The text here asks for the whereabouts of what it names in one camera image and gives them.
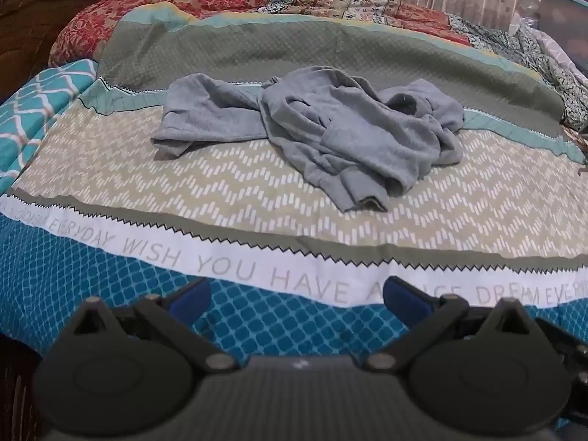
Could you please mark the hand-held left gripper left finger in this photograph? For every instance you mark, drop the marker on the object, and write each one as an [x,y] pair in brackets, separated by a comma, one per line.
[192,298]

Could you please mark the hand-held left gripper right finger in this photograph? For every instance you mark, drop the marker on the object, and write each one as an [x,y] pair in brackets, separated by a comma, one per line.
[404,297]

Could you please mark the grey pants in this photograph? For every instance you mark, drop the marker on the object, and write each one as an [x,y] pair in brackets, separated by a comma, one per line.
[321,133]

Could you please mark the patterned teal beige bed sheet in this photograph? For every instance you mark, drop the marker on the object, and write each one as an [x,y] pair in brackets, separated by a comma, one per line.
[257,202]

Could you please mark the teal lattice print cloth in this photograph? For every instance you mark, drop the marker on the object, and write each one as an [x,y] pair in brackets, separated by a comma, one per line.
[34,115]

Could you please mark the black white patterned cloth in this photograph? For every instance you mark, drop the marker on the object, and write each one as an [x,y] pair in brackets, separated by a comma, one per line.
[558,69]

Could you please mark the carved wooden headboard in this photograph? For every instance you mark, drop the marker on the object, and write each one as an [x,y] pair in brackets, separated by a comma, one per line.
[32,14]

